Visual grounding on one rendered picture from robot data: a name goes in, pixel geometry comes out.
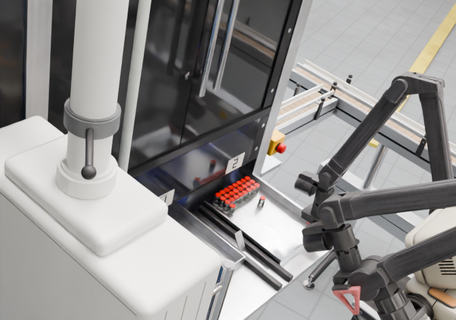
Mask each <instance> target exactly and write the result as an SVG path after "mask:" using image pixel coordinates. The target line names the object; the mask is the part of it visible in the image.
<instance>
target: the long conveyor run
mask: <svg viewBox="0 0 456 320"><path fill-rule="evenodd" d="M297 67H298V68H295V69H292V72H291V74H290V79H289V81H288V85H287V87H289V88H290V89H292V90H294V91H295V88H296V87H297V83H298V82H299V83H301V87H300V90H299V91H300V92H302V93H303V92H305V91H307V90H309V89H311V88H313V87H315V86H318V85H320V84H324V85H323V88H321V89H320V91H321V92H324V93H325V94H326V93H328V92H330V91H332V90H334V91H335V92H334V94H333V95H331V96H330V97H332V98H336V99H338V102H337V105H336V107H335V111H334V113H333V115H335V116H336V117H338V118H340V119H342V120H343V121H344V122H346V123H348V124H350V125H351V126H353V127H355V128H357V127H358V126H359V124H360V123H361V122H362V120H363V119H364V118H365V116H367V114H368V113H369V112H370V110H371V109H372V108H373V107H374V105H375V104H376V103H377V102H378V100H376V99H374V98H372V97H371V96H369V95H367V94H365V93H364V92H362V91H360V90H358V89H357V88H355V87H353V86H352V85H350V84H351V82H352V80H351V78H352V77H353V75H352V74H349V75H348V77H349V78H347V80H346V82H344V81H343V80H341V79H339V78H338V77H336V76H334V75H332V74H330V73H329V72H327V71H325V70H324V69H322V68H320V67H319V66H316V65H315V64H313V63H311V62H309V61H308V60H305V61H304V65H302V64H301V63H299V62H298V63H297ZM373 139H374V140H376V141H377V142H380V143H381V144H383V145H384V146H386V147H388V148H390V149H391V150H393V151H394V152H396V153H398V154H399V155H401V156H403V157H404V158H406V159H408V160H409V161H411V162H413V163H414V164H415V165H418V166H419V167H421V168H422V169H424V170H425V171H427V172H429V173H431V169H430V160H429V155H428V146H427V140H426V135H425V127H424V126H422V125H420V124H418V123H416V122H415V121H413V120H411V119H409V118H408V117H406V116H404V115H402V114H401V113H399V112H397V111H396V112H395V113H394V114H393V115H392V116H391V117H390V118H389V120H388V121H387V122H386V123H385V125H384V126H383V127H382V128H381V129H380V130H379V132H378V133H377V134H376V135H375V137H374V138H373ZM449 146H450V152H451V161H452V166H453V175H454V178H456V145H455V144H453V143H452V142H449Z"/></svg>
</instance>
